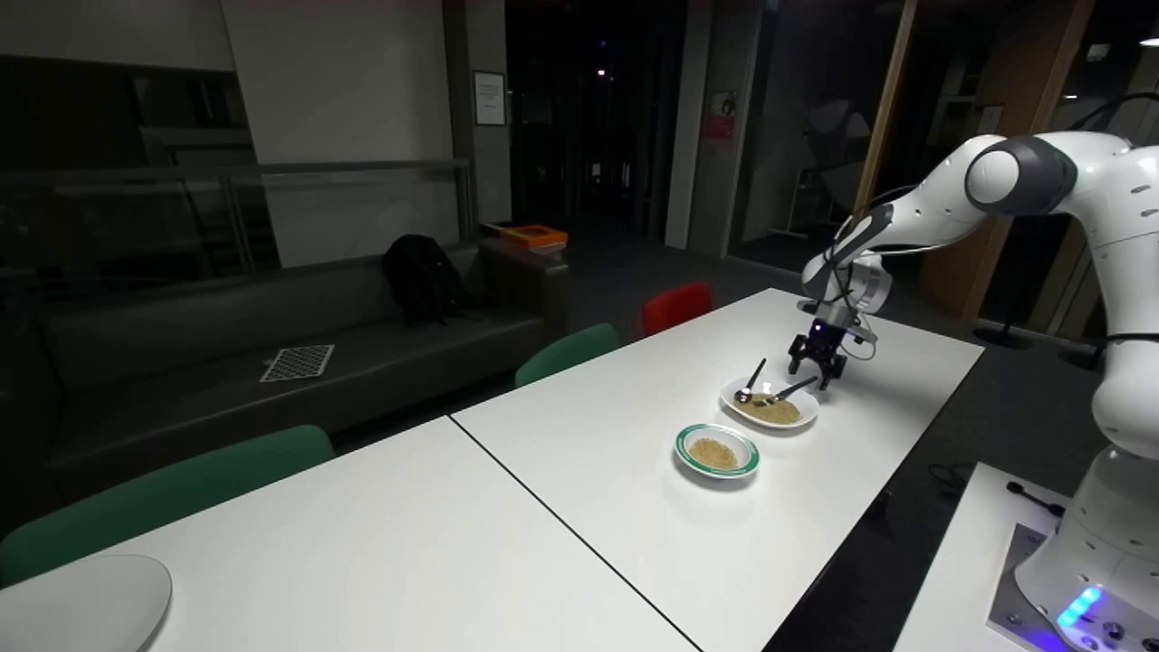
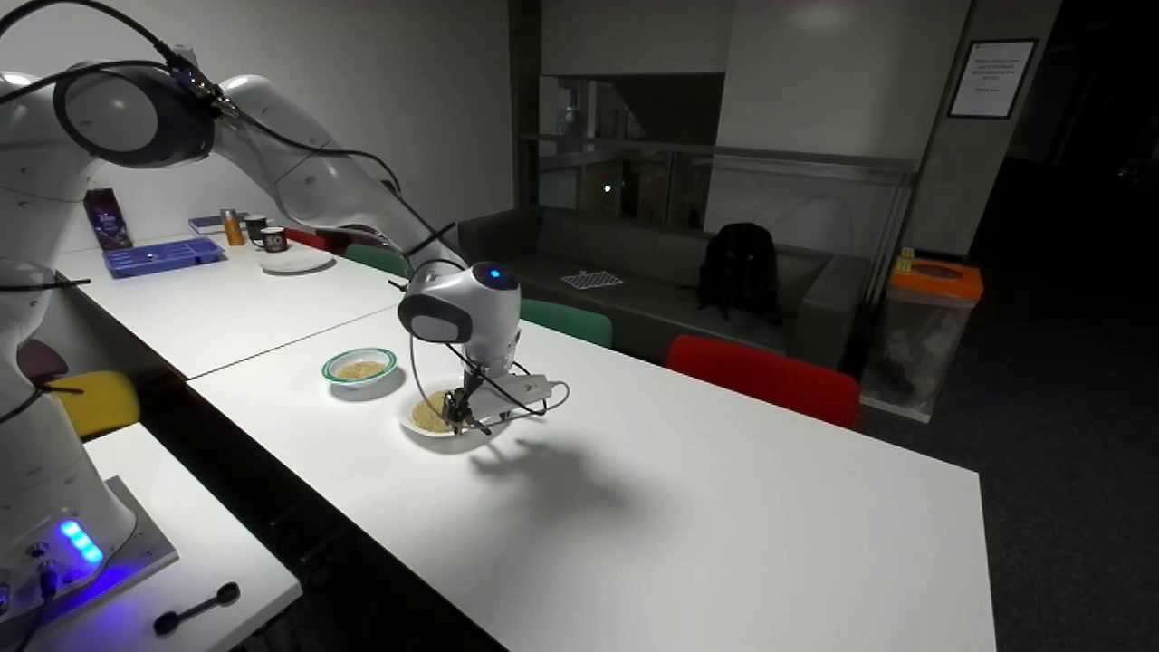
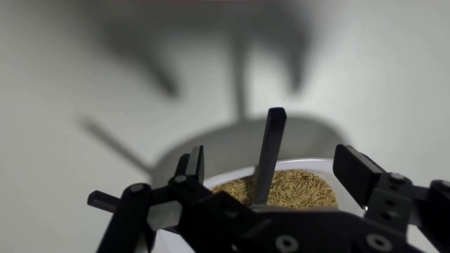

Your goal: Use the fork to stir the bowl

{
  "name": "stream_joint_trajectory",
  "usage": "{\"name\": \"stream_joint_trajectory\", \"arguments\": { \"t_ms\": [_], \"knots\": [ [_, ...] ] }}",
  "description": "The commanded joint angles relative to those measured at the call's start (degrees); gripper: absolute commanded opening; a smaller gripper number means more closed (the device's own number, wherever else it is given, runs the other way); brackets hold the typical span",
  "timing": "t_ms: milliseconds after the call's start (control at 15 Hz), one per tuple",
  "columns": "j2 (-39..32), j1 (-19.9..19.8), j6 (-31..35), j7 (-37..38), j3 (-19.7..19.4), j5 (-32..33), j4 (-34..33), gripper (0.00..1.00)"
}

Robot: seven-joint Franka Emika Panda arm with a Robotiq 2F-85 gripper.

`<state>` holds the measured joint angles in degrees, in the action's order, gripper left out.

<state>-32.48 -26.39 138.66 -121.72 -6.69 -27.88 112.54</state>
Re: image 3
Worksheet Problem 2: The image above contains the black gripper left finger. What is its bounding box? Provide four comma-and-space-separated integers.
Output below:
170, 145, 205, 185

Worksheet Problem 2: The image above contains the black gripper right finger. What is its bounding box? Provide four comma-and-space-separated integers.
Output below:
331, 145, 388, 210

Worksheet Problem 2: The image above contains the white oval bowl with grains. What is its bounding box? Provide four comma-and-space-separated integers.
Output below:
149, 158, 440, 253

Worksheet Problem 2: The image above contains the metal spoon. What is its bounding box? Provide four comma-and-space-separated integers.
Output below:
87, 190, 119, 213

